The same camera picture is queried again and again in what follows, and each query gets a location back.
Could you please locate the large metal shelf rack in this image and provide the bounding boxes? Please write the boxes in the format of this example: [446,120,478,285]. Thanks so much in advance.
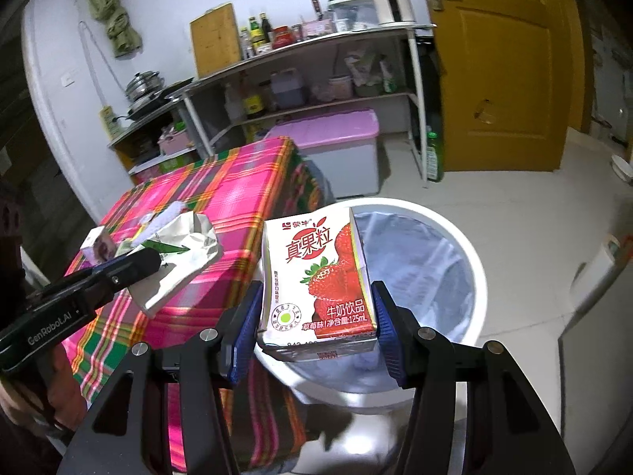
[179,23,440,190]

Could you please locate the small metal shelf rack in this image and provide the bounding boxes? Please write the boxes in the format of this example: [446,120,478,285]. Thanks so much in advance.
[106,78,201,185]

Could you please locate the hanging green cloth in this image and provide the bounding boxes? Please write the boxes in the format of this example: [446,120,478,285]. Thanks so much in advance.
[83,0,142,59]

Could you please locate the pink utensil basket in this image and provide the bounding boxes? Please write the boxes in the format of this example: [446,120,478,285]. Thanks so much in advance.
[300,19,338,41]

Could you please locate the person's left hand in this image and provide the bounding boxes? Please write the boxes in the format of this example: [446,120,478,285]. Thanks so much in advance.
[0,345,91,429]

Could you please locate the green cardboard box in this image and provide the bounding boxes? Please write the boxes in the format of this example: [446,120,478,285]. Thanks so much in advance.
[129,150,199,185]

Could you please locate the pink lid storage box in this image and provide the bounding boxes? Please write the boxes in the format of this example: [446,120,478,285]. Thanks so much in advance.
[263,107,383,205]

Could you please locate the steel pot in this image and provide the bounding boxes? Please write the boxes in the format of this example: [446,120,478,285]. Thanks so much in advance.
[124,70,164,103]

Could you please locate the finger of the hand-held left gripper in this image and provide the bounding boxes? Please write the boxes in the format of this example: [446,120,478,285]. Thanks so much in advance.
[47,248,162,308]

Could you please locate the clear plastic container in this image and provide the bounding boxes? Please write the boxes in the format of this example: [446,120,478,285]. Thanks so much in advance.
[328,0,377,32]

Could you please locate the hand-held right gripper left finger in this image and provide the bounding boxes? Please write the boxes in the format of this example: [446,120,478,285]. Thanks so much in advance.
[57,281,265,475]

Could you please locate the white floor bowl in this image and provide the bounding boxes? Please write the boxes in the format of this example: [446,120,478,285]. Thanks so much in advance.
[610,154,633,185]

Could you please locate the yellow label oil bottle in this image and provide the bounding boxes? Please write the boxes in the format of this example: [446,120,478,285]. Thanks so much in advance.
[241,76,264,120]

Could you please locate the white paper wrapper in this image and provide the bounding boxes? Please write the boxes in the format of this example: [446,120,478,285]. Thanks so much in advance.
[129,210,224,318]

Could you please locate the wooden cutting board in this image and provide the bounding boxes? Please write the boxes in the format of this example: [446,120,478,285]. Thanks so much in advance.
[189,2,243,79]

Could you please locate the pink plaid tablecloth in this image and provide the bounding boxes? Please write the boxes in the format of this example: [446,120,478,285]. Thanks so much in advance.
[63,136,328,474]

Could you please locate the strawberry milk carton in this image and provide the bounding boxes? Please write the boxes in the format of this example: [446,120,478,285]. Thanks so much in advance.
[254,207,381,362]

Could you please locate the small white pink box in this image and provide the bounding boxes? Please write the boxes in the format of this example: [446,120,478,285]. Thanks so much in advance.
[80,226,120,265]

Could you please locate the green label sauce bottle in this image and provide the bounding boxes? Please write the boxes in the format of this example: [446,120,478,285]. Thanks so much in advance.
[247,16,264,56]

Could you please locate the yellow wooden door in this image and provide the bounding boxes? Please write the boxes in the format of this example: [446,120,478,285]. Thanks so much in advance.
[413,0,570,175]

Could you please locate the clear plastic bin liner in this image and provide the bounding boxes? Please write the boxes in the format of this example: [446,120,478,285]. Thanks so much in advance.
[297,210,476,393]

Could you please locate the wall power cable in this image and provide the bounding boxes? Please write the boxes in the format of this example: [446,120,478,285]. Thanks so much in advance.
[78,20,130,120]

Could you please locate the yellow power strip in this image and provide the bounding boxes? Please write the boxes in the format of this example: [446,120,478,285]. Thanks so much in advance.
[98,105,123,141]

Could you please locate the white round trash bin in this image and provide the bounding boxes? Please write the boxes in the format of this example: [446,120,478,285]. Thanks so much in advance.
[253,197,488,415]

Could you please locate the white paper scrap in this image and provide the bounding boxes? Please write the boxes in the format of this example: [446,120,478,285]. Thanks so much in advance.
[141,202,188,232]

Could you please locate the pink storage basket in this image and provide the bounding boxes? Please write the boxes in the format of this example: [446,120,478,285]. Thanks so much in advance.
[157,131,193,157]

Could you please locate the dark plastic jug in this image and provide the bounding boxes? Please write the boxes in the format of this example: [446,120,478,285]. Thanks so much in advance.
[270,68,305,110]

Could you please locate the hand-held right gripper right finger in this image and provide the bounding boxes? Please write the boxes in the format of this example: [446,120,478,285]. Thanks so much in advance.
[371,280,577,475]

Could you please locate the crumpled plastic bags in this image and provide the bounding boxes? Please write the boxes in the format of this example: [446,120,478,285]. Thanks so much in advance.
[345,51,398,98]

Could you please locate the black induction cooker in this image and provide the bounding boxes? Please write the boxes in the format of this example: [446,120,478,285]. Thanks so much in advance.
[119,89,175,122]

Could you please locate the pink translucent jar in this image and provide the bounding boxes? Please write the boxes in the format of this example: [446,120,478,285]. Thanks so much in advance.
[328,74,354,101]

